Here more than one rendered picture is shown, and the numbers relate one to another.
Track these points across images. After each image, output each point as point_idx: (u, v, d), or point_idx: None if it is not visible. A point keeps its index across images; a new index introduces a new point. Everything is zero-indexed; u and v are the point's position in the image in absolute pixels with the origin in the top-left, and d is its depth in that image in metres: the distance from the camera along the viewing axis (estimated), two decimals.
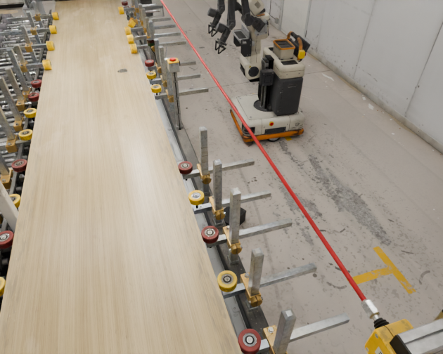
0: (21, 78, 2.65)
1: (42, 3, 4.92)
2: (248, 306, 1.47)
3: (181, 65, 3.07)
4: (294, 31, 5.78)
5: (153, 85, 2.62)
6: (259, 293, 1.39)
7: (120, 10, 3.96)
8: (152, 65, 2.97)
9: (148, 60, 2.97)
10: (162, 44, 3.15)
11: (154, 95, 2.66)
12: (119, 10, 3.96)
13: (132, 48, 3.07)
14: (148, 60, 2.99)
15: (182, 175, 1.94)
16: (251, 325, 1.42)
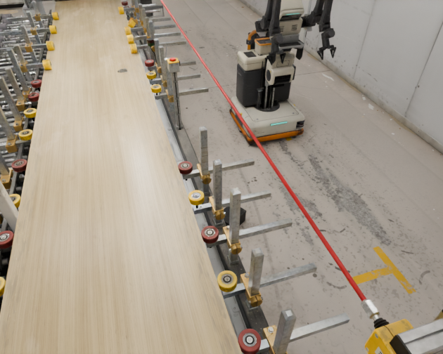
0: (21, 78, 2.65)
1: (42, 3, 4.92)
2: (248, 306, 1.47)
3: (181, 65, 3.07)
4: None
5: (153, 85, 2.62)
6: (259, 293, 1.39)
7: (120, 10, 3.96)
8: (152, 65, 2.97)
9: (148, 60, 2.97)
10: (162, 44, 3.15)
11: (154, 95, 2.66)
12: (119, 10, 3.96)
13: (132, 48, 3.07)
14: (148, 60, 2.99)
15: (182, 175, 1.94)
16: (251, 325, 1.42)
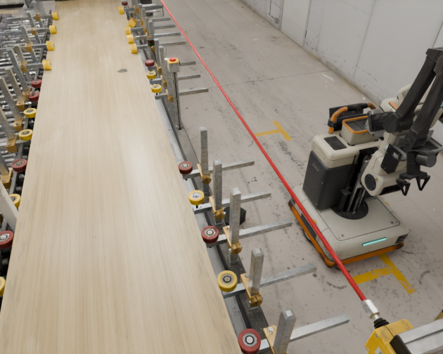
0: (21, 78, 2.65)
1: (42, 3, 4.92)
2: (248, 306, 1.47)
3: (181, 65, 3.07)
4: (294, 31, 5.78)
5: (153, 85, 2.62)
6: (259, 293, 1.39)
7: (120, 10, 3.96)
8: (152, 65, 2.97)
9: (148, 60, 2.97)
10: (162, 44, 3.15)
11: (154, 95, 2.66)
12: (119, 10, 3.96)
13: (132, 48, 3.07)
14: (148, 60, 2.99)
15: (182, 175, 1.94)
16: (251, 325, 1.42)
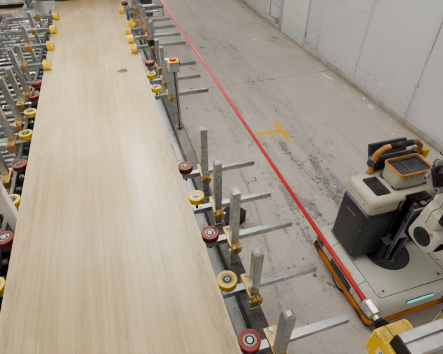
0: (21, 78, 2.65)
1: (42, 3, 4.92)
2: (248, 306, 1.47)
3: (181, 65, 3.07)
4: (294, 31, 5.78)
5: (153, 85, 2.62)
6: (259, 293, 1.39)
7: (120, 10, 3.96)
8: (152, 65, 2.97)
9: (148, 60, 2.97)
10: (162, 44, 3.15)
11: (154, 95, 2.66)
12: (119, 10, 3.96)
13: (132, 48, 3.07)
14: (148, 60, 2.99)
15: (182, 175, 1.94)
16: (251, 325, 1.42)
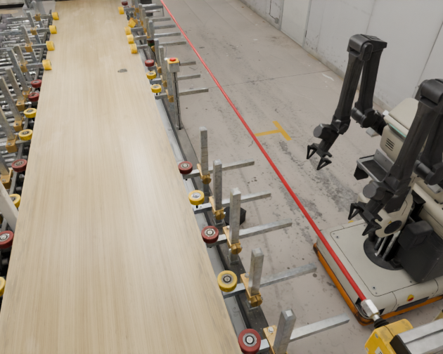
0: (21, 78, 2.65)
1: (42, 3, 4.92)
2: (248, 306, 1.47)
3: (181, 65, 3.07)
4: (294, 31, 5.78)
5: (153, 85, 2.62)
6: (259, 293, 1.39)
7: (120, 10, 3.96)
8: (152, 65, 2.97)
9: (148, 60, 2.97)
10: (162, 44, 3.15)
11: (154, 95, 2.66)
12: (119, 10, 3.96)
13: (132, 48, 3.07)
14: (148, 60, 2.99)
15: (182, 175, 1.94)
16: (251, 325, 1.42)
